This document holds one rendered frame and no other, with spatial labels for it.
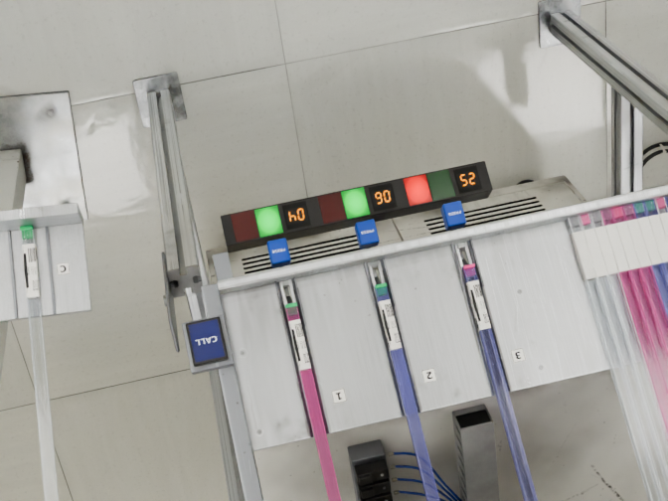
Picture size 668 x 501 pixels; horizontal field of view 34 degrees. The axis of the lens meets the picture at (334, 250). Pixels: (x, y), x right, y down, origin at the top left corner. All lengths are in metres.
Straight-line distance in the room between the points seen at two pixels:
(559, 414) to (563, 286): 0.37
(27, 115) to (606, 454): 1.12
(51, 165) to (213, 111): 0.30
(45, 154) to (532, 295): 0.99
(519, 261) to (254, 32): 0.78
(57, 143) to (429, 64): 0.68
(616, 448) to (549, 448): 0.11
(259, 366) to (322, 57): 0.82
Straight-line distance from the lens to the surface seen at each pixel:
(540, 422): 1.69
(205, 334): 1.27
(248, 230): 1.35
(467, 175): 1.39
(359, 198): 1.37
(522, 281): 1.35
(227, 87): 1.98
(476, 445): 1.62
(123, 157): 2.02
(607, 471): 1.81
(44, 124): 1.99
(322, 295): 1.32
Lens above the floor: 1.85
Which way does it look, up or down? 59 degrees down
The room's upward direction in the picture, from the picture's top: 159 degrees clockwise
